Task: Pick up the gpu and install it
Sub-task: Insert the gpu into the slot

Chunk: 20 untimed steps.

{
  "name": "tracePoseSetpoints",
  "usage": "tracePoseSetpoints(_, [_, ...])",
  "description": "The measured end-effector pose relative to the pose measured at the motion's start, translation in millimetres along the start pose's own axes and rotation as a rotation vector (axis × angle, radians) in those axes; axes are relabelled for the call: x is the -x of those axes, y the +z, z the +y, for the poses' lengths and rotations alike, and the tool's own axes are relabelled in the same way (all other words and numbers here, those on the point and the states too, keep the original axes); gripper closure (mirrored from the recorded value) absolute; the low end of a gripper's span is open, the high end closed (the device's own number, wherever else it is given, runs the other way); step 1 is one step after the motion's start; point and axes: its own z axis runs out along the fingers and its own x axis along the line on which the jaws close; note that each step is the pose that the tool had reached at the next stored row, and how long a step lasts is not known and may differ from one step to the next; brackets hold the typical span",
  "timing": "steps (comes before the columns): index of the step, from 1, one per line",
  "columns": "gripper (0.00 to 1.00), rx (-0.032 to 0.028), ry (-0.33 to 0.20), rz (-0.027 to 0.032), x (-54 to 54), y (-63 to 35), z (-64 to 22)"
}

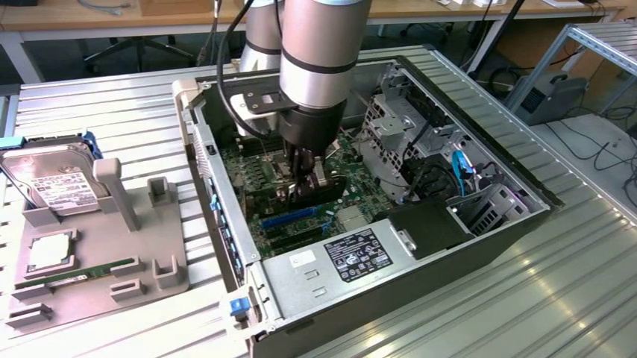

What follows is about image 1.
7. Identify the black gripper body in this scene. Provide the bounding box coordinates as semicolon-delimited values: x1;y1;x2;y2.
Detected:
275;99;349;154

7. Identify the graphics card with metal bracket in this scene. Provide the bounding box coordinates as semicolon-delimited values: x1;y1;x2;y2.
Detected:
242;175;350;224

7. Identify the CPU socket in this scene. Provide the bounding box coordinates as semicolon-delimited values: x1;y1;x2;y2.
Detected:
263;152;295;183

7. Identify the green motherboard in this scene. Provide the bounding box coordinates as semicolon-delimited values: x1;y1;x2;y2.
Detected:
218;125;399;260

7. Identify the blue expansion slot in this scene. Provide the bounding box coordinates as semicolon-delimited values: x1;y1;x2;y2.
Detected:
261;207;321;230

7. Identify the black RAM slot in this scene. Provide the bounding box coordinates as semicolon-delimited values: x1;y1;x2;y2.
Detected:
242;143;285;157
240;139;279;151

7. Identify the silver drive cage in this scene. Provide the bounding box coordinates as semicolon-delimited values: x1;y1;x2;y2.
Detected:
361;61;498;204

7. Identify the silver chipset heatsink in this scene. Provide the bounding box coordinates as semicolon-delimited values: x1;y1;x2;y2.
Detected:
335;207;367;227

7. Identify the long black expansion slot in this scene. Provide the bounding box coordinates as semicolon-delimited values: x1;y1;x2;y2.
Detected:
271;233;326;254
266;224;325;244

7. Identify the black fan shroud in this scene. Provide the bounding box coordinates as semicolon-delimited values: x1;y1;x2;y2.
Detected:
373;197;477;260

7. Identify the grey power supply unit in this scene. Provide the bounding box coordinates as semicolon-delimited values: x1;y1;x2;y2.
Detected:
261;218;421;321

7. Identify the metal disk bay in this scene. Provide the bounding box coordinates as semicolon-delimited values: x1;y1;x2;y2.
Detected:
445;181;546;238

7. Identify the black office chair base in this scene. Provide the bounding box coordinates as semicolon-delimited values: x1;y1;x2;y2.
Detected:
83;34;196;75
377;20;455;38

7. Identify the open black PC case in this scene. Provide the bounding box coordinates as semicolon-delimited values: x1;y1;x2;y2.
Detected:
171;54;566;358

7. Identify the blue disk caddy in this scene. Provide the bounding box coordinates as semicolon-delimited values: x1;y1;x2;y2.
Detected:
0;128;104;165

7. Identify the grey parts rack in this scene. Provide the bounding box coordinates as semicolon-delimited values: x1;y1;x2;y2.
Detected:
1;156;194;331

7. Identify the black stand pole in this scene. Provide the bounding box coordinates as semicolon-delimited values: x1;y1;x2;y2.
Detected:
466;0;528;78

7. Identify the grey control box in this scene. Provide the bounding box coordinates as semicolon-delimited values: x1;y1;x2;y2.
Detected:
506;70;589;127

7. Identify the silver hard disk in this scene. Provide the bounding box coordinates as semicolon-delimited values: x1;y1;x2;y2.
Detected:
0;143;111;218

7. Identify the green RAM stick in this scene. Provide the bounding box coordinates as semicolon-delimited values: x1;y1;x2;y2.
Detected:
13;257;139;291

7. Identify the silver CPU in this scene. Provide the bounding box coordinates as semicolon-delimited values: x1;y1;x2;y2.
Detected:
27;236;76;273

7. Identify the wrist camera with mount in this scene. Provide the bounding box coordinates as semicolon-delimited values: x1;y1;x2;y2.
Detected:
228;92;295;137

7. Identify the camera cable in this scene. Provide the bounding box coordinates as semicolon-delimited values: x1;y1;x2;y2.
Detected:
216;0;274;143

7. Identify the blue flat wire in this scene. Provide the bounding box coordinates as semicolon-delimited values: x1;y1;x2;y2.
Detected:
451;149;476;198

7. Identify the grey hanging cable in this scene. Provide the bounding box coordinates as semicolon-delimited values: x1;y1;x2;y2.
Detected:
198;0;220;65

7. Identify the wooden desk with white frame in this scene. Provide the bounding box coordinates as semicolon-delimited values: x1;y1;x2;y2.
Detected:
0;0;626;85

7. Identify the aluminium frame table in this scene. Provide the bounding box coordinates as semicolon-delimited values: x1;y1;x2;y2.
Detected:
502;22;637;116

